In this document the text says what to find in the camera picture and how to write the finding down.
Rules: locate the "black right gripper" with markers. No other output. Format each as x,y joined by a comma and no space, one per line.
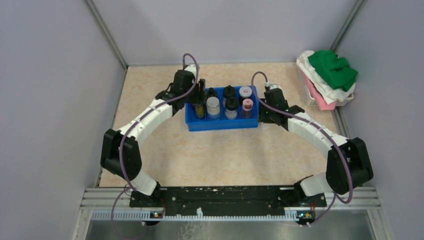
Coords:
262,117

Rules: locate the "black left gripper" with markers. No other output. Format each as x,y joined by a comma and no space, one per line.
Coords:
200,97

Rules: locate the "yellow label oil bottle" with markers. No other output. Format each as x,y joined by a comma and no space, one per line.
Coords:
200,111

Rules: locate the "silver cap white bead jar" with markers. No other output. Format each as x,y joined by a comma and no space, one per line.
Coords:
213,108

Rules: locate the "pink cap bottle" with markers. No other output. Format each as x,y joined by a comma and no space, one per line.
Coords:
246,108

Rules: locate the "white lid brown jar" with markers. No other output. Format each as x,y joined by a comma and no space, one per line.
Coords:
245,92

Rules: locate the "black pourer cap grain jar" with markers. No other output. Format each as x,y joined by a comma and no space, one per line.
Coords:
229,92

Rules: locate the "blue plastic divided bin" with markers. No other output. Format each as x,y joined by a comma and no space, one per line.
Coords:
206,124

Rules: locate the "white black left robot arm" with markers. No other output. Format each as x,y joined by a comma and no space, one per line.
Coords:
120,153

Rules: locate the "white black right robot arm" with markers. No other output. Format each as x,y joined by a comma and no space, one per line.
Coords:
348,164

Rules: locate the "white laundry basket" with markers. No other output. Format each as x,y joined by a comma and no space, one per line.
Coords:
339,103

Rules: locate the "pink cloth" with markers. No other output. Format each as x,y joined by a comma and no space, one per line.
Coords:
315,99

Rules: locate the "white cloth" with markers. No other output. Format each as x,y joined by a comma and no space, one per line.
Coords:
328,94

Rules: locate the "green cloth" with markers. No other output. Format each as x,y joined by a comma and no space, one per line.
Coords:
334,70

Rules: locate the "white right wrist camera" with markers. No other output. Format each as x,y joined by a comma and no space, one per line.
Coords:
270,86

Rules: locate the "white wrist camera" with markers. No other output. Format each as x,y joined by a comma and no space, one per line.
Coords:
191,68
270,86

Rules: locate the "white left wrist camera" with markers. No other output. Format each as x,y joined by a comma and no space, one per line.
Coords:
191,68

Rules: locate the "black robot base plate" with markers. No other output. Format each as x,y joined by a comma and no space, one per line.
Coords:
171,196

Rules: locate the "aluminium frame rail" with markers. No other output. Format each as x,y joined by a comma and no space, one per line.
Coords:
107,203

